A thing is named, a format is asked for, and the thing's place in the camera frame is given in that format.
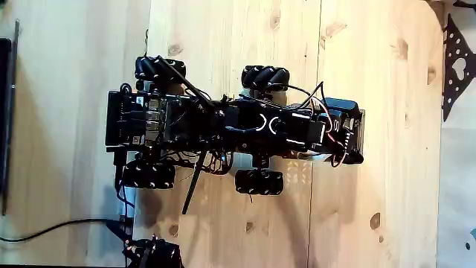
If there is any black mecanum wheel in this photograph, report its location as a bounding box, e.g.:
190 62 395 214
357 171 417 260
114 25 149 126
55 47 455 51
121 159 177 191
234 168 285 197
240 64 291 92
133 54 187 83

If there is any black thin rod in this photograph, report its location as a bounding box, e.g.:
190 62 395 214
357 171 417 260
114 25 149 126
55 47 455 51
181 147 210 216
156 54 217 109

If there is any black flat panel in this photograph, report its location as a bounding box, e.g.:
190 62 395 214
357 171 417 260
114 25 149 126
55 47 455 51
0 20 20 217

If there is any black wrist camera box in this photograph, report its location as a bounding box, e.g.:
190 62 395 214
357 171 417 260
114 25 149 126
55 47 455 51
321 96 361 121

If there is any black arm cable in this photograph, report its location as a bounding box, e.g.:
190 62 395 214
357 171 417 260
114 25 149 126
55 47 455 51
284 80 325 109

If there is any black perforated metal bracket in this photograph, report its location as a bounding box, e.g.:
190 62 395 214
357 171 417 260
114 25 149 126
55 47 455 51
441 13 476 123

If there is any black power cable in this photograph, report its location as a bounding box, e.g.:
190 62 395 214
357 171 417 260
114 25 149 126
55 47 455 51
0 217 134 243

